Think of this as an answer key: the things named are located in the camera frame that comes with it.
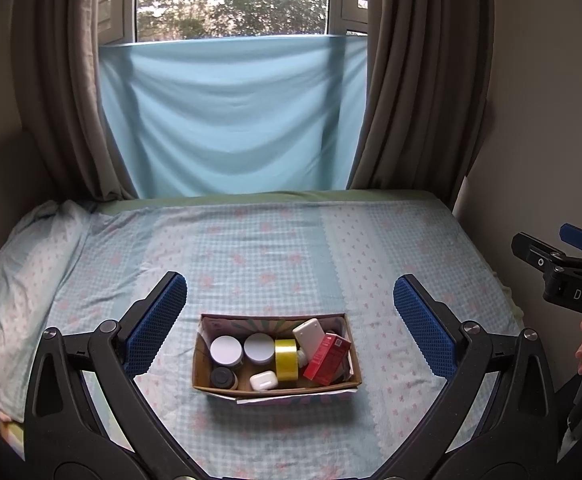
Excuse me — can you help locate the checked floral pillow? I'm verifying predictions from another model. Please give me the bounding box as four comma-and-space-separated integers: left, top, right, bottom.
0, 200, 92, 426

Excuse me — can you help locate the red carton box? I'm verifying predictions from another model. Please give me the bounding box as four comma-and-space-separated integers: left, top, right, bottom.
302, 332, 350, 381

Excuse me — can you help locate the window frame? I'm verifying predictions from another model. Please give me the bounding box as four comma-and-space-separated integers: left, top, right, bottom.
96, 0, 372, 43

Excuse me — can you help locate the light blue hanging cloth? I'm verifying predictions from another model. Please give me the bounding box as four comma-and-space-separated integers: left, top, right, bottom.
98, 34, 369, 198

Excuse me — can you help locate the brown curtain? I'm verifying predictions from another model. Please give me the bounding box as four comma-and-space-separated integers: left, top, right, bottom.
11, 0, 139, 201
348, 0, 494, 211

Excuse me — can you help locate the cardboard box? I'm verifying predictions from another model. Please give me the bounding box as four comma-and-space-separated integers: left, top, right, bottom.
192, 312, 362, 405

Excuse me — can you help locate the white lid jar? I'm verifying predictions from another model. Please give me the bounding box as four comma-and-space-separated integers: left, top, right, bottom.
243, 332, 277, 366
210, 335, 245, 367

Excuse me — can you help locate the yellow tape roll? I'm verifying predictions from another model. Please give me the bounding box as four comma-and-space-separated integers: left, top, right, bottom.
274, 338, 300, 383

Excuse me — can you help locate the white earbuds case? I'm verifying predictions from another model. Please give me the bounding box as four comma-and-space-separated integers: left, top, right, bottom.
249, 371, 278, 392

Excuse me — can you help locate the checked floral bed sheet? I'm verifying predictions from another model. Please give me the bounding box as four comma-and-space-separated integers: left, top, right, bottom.
0, 199, 524, 480

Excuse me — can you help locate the small dark jar white label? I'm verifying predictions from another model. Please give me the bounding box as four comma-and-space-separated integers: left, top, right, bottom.
210, 366, 239, 391

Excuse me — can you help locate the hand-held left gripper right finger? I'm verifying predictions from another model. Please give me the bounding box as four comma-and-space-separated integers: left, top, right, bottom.
378, 274, 557, 480

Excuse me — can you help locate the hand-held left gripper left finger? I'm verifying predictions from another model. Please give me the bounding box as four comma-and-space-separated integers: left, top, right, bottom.
23, 271, 207, 480

